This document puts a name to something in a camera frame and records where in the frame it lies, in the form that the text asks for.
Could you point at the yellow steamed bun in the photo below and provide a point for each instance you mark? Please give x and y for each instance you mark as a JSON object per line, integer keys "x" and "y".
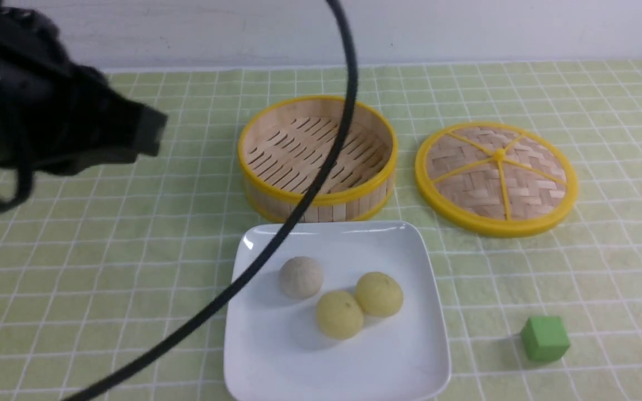
{"x": 378, "y": 294}
{"x": 338, "y": 315}

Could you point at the white square plate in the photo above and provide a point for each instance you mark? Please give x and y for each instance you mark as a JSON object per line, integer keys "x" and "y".
{"x": 273, "y": 349}

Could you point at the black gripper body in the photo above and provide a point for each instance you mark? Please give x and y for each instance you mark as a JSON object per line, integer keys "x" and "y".
{"x": 46, "y": 99}

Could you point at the woven bamboo steamer lid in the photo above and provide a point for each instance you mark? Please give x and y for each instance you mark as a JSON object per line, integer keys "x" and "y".
{"x": 495, "y": 179}

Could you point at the white steamed bun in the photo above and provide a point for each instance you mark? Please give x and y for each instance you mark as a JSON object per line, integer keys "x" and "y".
{"x": 301, "y": 277}

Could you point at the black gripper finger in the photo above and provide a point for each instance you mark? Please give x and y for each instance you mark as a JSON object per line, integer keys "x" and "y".
{"x": 74, "y": 162}

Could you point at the bamboo steamer basket yellow rim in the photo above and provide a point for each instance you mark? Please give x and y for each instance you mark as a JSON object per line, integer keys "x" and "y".
{"x": 282, "y": 148}

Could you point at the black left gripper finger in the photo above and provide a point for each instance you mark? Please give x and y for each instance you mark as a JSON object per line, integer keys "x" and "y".
{"x": 126, "y": 128}

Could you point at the green checkered tablecloth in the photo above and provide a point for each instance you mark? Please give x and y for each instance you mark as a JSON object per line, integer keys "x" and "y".
{"x": 96, "y": 269}

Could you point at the green cube block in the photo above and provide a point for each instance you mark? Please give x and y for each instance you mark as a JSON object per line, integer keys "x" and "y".
{"x": 545, "y": 338}

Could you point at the yellow steamed bun on plate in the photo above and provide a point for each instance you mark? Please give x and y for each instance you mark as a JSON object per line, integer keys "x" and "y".
{"x": 338, "y": 315}

